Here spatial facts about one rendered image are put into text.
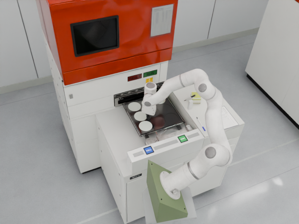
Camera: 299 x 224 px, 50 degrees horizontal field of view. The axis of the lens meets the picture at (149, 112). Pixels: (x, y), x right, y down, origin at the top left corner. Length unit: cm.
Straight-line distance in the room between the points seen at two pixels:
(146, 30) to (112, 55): 27
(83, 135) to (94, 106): 32
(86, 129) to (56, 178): 75
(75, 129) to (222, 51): 280
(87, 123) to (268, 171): 189
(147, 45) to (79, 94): 61
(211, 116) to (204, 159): 26
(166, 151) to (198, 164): 37
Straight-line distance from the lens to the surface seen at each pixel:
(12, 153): 354
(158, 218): 201
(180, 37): 453
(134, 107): 251
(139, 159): 212
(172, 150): 221
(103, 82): 239
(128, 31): 214
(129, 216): 276
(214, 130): 190
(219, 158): 180
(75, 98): 241
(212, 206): 312
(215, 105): 199
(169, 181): 197
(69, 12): 195
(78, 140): 275
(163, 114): 247
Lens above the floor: 270
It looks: 47 degrees down
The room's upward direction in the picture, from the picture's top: 4 degrees clockwise
